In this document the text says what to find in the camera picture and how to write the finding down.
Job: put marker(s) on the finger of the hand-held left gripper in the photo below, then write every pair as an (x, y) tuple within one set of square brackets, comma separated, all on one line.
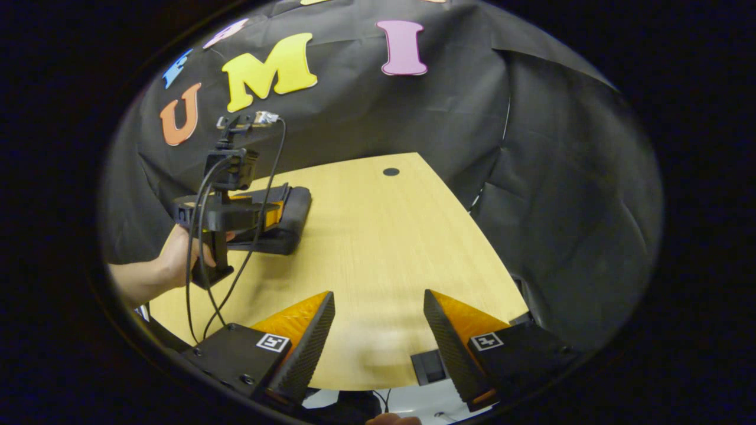
[(274, 215)]

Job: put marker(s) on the dark denim jeans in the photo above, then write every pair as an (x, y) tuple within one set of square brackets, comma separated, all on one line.
[(295, 218)]

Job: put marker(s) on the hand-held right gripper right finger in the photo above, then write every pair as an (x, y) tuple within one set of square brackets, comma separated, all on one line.
[(452, 354)]

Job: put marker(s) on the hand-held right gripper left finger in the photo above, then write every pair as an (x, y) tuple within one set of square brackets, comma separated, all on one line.
[(307, 354)]

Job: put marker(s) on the small black box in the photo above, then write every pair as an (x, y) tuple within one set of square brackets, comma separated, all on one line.
[(430, 367)]

